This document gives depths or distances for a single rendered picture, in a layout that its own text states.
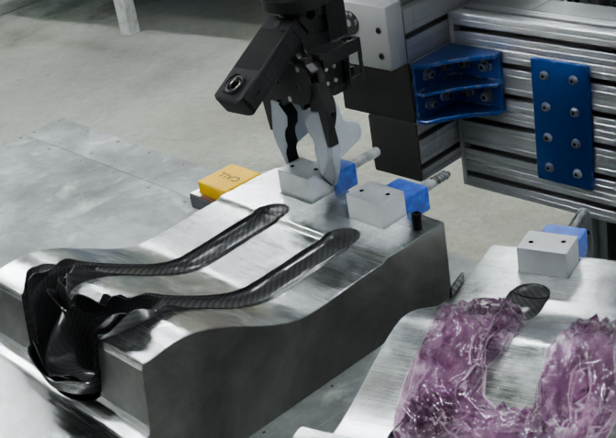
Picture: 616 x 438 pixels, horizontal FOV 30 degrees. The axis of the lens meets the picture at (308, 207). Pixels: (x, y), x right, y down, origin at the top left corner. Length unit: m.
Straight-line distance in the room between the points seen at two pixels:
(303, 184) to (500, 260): 0.23
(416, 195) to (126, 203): 0.48
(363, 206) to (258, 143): 2.52
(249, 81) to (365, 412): 0.39
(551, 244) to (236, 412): 0.34
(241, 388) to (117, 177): 0.66
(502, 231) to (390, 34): 1.52
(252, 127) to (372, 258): 2.71
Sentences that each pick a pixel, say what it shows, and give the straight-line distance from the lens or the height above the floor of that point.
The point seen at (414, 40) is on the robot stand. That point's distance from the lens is 1.57.
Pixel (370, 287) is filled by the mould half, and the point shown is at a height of 0.87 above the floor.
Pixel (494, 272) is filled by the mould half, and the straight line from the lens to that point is 1.15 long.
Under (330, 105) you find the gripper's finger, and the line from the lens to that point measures 1.20.
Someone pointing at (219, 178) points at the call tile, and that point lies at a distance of 1.48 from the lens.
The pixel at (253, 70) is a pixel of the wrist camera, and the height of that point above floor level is 1.05.
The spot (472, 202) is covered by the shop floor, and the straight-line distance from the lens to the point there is 3.14.
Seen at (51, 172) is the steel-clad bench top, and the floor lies 0.80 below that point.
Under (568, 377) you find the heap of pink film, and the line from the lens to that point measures 0.91.
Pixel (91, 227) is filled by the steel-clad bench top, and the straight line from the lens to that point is 1.51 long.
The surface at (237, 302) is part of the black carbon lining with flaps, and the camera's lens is 1.10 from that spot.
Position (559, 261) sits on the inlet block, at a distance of 1.13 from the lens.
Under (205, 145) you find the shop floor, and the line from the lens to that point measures 3.76.
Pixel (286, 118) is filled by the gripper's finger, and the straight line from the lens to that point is 1.25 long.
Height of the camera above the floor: 1.45
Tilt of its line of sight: 27 degrees down
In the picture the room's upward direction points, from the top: 9 degrees counter-clockwise
